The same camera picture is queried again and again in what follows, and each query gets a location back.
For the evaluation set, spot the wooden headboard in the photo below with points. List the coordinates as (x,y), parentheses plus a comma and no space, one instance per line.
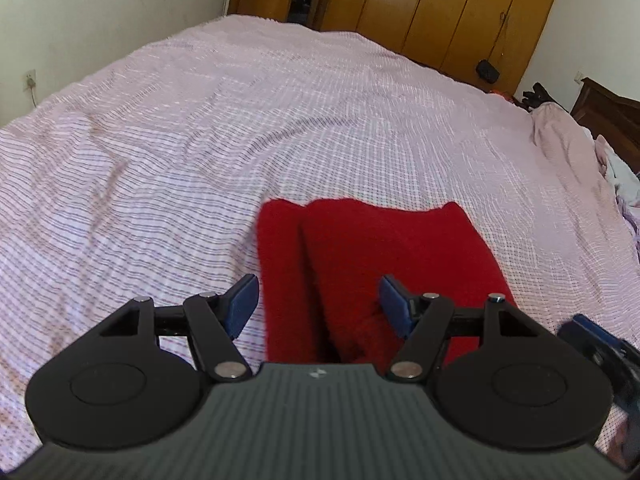
(607,110)

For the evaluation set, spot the wooden wardrobe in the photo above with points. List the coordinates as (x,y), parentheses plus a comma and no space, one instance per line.
(450,5)

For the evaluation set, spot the pink blanket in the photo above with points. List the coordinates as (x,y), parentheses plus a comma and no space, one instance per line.
(565,145)

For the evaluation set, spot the red knitted cardigan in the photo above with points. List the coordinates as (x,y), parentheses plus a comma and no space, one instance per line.
(380,260)

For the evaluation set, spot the pink checked bed sheet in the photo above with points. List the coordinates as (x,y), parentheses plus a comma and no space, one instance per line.
(250,135)

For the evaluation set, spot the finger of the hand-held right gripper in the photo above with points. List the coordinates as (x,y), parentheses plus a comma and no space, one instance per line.
(587,332)

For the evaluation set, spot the purple cloth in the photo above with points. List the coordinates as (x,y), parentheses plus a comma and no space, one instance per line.
(631,220)

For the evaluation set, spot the black clothes pile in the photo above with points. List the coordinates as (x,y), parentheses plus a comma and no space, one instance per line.
(537,95)

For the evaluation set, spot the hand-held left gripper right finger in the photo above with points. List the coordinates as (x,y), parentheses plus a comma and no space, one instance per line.
(396,306)

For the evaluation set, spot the wall socket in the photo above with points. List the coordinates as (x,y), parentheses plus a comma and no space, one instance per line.
(30,80)

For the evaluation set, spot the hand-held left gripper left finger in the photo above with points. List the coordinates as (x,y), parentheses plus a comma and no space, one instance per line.
(241,306)

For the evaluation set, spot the white and blue cloth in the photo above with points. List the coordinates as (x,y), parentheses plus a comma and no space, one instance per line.
(620,172)

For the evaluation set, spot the small black bag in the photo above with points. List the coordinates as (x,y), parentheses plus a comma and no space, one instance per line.
(487,70)

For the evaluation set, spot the low wooden cabinet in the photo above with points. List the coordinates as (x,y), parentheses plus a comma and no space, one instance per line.
(340,10)

